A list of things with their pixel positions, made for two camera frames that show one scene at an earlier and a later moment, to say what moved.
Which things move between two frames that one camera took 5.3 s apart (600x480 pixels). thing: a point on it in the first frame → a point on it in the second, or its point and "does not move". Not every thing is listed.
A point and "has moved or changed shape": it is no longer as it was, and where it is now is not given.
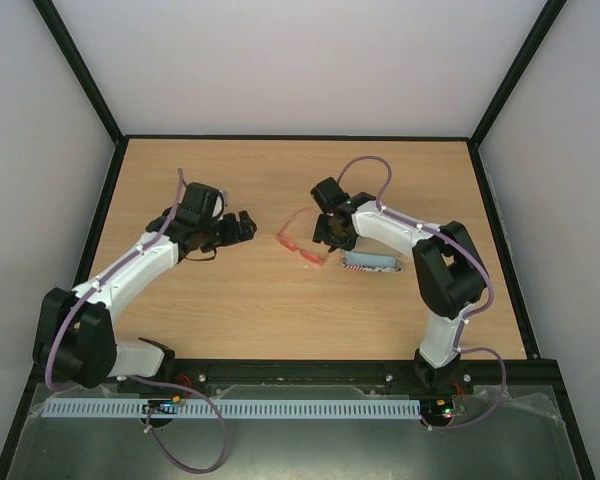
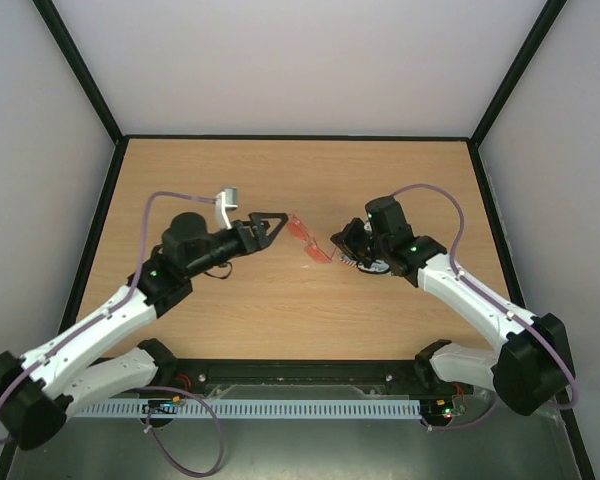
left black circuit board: (163, 406) does not move
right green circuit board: (437, 411) does not move
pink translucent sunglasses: (319, 260) has moved or changed shape
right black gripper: (325, 228) → (355, 239)
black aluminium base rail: (540, 380) does not move
